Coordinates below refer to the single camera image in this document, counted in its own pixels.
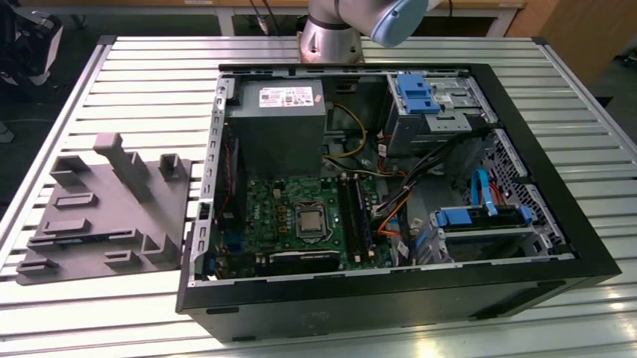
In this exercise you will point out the wooden cabinet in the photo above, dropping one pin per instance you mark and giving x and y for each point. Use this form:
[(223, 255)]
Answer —
[(572, 33)]

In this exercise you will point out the blue plastic drive carrier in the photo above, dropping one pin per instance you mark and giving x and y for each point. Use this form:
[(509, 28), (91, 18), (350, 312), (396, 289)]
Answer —
[(416, 93)]

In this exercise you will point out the grey metal disk bay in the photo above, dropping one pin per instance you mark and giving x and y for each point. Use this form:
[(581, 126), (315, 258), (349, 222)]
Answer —
[(488, 232)]

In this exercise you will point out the grey metal drive cage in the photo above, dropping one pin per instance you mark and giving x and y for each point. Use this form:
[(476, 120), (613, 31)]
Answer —
[(448, 123)]

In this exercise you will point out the grey metal stand foot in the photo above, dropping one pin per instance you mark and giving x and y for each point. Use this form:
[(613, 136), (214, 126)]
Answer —
[(4, 136)]

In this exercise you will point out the black graphics card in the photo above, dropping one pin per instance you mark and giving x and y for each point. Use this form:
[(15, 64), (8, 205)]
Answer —
[(303, 263)]

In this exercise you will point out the grey power supply unit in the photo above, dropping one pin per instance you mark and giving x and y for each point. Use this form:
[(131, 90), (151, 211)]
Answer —
[(278, 141)]

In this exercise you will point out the hard disk in blue carrier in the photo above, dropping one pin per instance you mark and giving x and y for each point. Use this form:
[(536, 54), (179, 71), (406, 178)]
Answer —
[(458, 217)]

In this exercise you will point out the black empty RAM slot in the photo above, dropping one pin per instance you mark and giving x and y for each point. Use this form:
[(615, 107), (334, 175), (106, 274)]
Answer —
[(349, 220)]

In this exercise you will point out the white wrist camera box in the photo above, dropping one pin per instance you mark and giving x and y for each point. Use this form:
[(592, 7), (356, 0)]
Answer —
[(47, 48)]

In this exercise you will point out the green motherboard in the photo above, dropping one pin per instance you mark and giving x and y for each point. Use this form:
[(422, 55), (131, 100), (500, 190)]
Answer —
[(269, 194)]

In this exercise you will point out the thin metal locking lever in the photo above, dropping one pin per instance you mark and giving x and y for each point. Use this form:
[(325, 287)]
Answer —
[(330, 233)]

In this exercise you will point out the black RAM stick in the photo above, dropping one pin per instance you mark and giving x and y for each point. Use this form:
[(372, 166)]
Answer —
[(75, 241), (362, 220)]

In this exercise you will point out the grey plastic parts rack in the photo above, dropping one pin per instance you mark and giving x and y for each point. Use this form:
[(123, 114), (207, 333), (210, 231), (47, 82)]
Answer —
[(114, 209)]

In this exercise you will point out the silver CPU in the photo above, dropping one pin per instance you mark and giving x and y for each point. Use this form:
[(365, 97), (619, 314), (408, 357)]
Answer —
[(311, 220)]

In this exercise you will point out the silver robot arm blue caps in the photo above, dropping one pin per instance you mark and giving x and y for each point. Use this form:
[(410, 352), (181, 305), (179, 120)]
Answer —
[(329, 41)]

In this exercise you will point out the black open PC case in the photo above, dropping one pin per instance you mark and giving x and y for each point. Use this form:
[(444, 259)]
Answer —
[(349, 313)]

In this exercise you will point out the white-legged wooden desk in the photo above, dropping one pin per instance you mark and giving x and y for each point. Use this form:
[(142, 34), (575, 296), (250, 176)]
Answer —
[(501, 22)]

